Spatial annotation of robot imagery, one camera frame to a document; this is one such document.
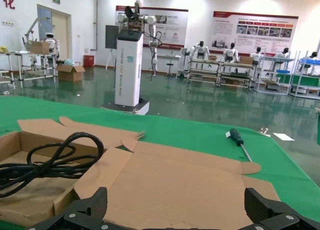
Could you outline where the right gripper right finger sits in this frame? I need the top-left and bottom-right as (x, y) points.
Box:
(243, 187), (320, 230)

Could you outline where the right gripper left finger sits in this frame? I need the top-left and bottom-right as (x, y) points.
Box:
(24, 186), (141, 230)

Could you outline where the black power cable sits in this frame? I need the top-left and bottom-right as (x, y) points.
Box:
(0, 132), (105, 198)

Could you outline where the cardboard box with open lid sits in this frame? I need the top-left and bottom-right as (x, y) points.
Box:
(73, 137), (281, 230)

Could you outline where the cardboard box with torn edge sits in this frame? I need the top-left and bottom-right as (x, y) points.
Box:
(0, 116), (146, 227)

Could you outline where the open cardboard box on floor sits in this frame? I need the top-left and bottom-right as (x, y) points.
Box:
(55, 64), (86, 82)

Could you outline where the red box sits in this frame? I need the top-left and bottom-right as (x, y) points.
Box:
(83, 54), (95, 68)

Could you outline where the cardboard box on rack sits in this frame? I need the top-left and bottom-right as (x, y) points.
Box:
(29, 41), (51, 55)

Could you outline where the green tablecloth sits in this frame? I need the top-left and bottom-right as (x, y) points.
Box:
(0, 96), (320, 223)

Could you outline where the white shelf with green panels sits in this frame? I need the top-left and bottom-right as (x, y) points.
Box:
(288, 51), (320, 100)

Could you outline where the white shelf with blue trays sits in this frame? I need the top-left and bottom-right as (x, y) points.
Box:
(254, 56), (296, 96)

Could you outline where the white tube rack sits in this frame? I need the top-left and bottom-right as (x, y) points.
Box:
(0, 51), (60, 88)

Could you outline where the white humanoid robot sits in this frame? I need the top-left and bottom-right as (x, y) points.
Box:
(274, 47), (291, 59)
(190, 41), (209, 60)
(223, 42), (240, 62)
(249, 47), (266, 66)
(302, 52), (320, 73)

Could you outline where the small white round-headed robot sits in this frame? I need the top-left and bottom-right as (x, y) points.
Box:
(44, 32), (61, 53)

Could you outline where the beige door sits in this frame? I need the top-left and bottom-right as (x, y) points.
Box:
(36, 4), (72, 65)

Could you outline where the dark screen on stand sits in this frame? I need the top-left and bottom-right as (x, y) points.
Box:
(104, 25), (119, 71)

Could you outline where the green handled screwdriver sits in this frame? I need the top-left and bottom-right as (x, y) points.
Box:
(224, 128), (254, 163)

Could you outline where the tube frame workbench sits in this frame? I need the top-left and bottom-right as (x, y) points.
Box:
(219, 61), (256, 90)
(187, 57), (222, 87)

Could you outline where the large red-framed wall poster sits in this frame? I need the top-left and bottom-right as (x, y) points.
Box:
(209, 11), (300, 57)

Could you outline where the small red-framed wall poster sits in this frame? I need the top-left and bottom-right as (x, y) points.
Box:
(115, 6), (189, 49)

